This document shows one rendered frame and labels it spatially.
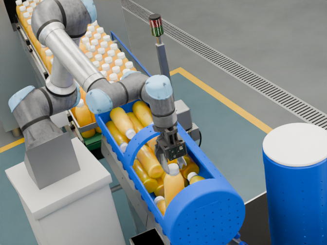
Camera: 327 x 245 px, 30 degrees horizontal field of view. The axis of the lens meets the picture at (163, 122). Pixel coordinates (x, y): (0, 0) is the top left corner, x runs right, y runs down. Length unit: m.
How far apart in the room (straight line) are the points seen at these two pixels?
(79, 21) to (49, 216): 0.72
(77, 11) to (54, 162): 0.58
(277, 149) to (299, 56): 2.73
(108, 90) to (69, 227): 0.73
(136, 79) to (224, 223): 0.60
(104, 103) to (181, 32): 4.00
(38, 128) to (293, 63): 3.13
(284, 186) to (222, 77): 2.60
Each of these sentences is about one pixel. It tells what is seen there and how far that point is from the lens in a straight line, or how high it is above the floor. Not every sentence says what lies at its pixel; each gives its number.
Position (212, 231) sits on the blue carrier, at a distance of 2.13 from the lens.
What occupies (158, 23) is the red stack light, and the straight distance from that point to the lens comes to 3.13.
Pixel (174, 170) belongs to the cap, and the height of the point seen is 1.29.
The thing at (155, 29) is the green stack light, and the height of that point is 1.20.
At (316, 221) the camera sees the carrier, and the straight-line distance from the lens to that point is 2.60.
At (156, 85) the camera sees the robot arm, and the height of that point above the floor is 1.65.
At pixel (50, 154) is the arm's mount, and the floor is 1.28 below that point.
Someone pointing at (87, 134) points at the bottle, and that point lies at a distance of 2.95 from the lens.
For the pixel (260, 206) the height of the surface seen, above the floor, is 0.15.
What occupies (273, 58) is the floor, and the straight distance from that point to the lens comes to 5.15.
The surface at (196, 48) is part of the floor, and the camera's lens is 5.44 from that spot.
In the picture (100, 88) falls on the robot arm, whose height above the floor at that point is 1.65.
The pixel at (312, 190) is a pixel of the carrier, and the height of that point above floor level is 0.90.
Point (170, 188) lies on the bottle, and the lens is 2.05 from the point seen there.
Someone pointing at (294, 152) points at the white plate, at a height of 1.04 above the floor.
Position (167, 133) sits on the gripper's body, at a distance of 1.86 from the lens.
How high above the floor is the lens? 2.56
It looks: 34 degrees down
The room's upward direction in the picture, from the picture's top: 11 degrees counter-clockwise
